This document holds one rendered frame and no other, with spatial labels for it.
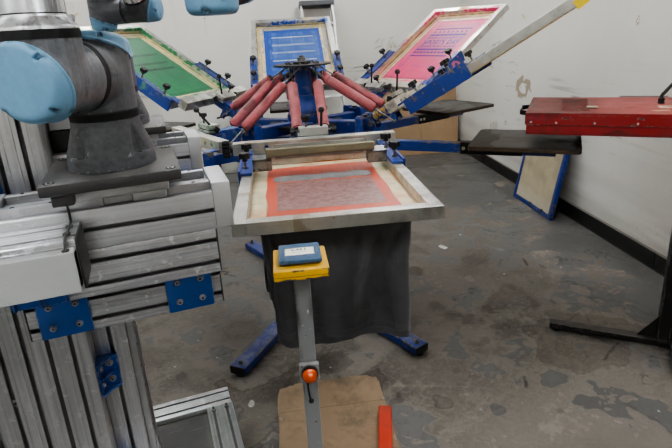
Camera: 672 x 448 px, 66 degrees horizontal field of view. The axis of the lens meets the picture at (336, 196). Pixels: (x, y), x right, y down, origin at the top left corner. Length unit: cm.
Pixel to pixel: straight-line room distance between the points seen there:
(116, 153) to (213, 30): 516
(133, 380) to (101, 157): 66
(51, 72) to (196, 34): 531
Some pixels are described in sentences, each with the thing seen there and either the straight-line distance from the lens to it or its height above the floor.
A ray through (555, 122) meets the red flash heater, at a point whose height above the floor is 107.
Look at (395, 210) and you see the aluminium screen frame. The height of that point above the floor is 99.
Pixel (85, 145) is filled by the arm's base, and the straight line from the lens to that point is 99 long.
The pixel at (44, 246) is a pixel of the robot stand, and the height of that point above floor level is 117.
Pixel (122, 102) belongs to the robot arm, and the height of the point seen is 137.
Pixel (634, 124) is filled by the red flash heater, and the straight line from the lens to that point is 229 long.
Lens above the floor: 147
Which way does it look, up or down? 18 degrees down
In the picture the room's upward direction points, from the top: 3 degrees counter-clockwise
